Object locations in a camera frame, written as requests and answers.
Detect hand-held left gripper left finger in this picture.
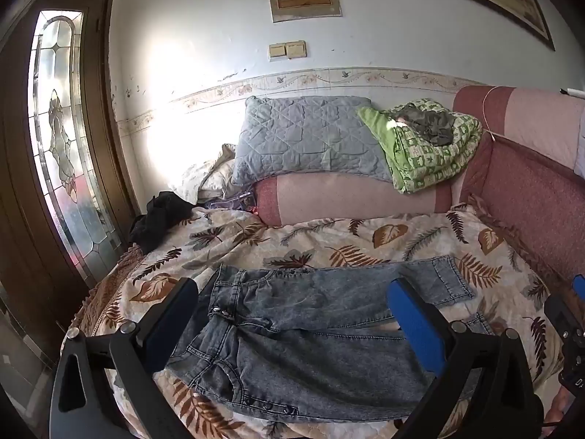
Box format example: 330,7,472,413
49,277,199,439

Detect grey quilted pillow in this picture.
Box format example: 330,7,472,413
231,95,395,188

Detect purple plastic packet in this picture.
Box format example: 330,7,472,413
204,192,257,213

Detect thin white cord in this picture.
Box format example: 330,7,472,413
481,85,504,142

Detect black crumpled cloth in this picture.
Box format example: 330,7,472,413
128,191,198,254

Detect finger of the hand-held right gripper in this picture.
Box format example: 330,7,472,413
544,273,585,346

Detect leaf print blanket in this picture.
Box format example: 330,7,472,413
68,203,567,439

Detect white floral pillow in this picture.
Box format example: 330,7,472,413
169,143,238,206

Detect green patterned folded blanket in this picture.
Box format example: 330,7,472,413
356,97,484,194

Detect grey-green crumpled cloth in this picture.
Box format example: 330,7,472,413
394,103,458,147

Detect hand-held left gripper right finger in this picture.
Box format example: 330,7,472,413
386,277,546,439

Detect blue-grey denim pants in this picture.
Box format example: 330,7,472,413
165,255,497,424

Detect pink striped bolster cushion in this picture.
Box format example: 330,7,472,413
253,173,454,228

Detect wooden stained glass door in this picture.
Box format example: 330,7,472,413
0,0,142,376

